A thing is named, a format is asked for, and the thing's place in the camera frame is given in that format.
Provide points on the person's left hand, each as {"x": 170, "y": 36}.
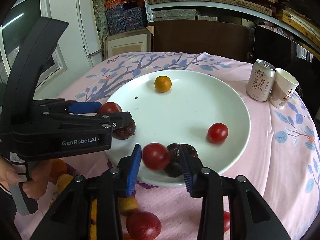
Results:
{"x": 36, "y": 187}

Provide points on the black monitor screen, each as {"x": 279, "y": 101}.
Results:
{"x": 287, "y": 54}

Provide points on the metal storage shelf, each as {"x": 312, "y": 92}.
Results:
{"x": 237, "y": 6}

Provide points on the white paper cup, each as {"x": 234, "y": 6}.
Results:
{"x": 283, "y": 87}

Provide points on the framed picture leaning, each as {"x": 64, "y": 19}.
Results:
{"x": 137, "y": 40}

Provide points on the orange yellow tomato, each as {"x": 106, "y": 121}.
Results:
{"x": 63, "y": 181}

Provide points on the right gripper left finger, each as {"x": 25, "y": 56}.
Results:
{"x": 70, "y": 215}

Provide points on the pink beverage can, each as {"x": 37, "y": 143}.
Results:
{"x": 261, "y": 80}

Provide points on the dark water chestnut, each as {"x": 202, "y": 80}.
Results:
{"x": 173, "y": 169}
{"x": 125, "y": 132}

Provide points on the dark red plum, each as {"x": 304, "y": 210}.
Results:
{"x": 109, "y": 107}

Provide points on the small orange kumquat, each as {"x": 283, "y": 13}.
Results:
{"x": 163, "y": 84}

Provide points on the brown longan fruit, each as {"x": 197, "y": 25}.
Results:
{"x": 127, "y": 205}

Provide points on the pink printed tablecloth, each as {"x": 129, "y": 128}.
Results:
{"x": 281, "y": 159}

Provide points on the white round plate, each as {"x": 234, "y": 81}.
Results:
{"x": 183, "y": 115}

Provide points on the white board leaning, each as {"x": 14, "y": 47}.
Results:
{"x": 88, "y": 27}

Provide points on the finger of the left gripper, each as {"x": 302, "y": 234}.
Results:
{"x": 84, "y": 107}
{"x": 82, "y": 121}

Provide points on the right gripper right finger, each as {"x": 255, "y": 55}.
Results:
{"x": 250, "y": 215}

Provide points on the red cherry tomato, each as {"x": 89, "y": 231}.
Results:
{"x": 217, "y": 133}
{"x": 226, "y": 221}
{"x": 155, "y": 156}

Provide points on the dark wooden board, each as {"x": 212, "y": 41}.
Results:
{"x": 198, "y": 36}

